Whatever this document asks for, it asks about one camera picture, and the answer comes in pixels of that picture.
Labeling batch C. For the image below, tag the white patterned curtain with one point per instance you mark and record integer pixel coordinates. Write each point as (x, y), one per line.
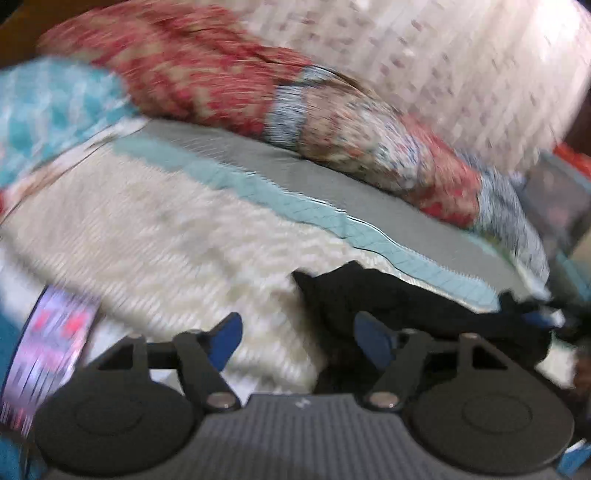
(461, 60)

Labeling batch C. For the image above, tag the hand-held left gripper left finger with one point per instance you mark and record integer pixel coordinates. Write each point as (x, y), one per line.
(227, 338)

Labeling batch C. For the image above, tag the black pants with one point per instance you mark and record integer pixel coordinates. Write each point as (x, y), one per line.
(415, 300)

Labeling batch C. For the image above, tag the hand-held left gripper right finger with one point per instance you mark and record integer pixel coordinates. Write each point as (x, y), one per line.
(373, 339)

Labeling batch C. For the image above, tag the patterned teal and beige bedsheet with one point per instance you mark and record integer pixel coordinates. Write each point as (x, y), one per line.
(161, 244)

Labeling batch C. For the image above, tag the clear plastic storage box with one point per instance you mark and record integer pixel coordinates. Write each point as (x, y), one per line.
(558, 203)

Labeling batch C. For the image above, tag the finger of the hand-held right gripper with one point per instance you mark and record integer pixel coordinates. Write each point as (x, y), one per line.
(536, 319)

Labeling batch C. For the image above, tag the smartphone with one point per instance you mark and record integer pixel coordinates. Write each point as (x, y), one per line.
(46, 355)

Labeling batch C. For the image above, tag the red floral patchwork quilt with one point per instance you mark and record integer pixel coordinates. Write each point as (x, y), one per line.
(184, 60)

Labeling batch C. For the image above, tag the teal lattice pattern pillow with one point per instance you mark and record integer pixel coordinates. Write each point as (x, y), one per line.
(46, 110)

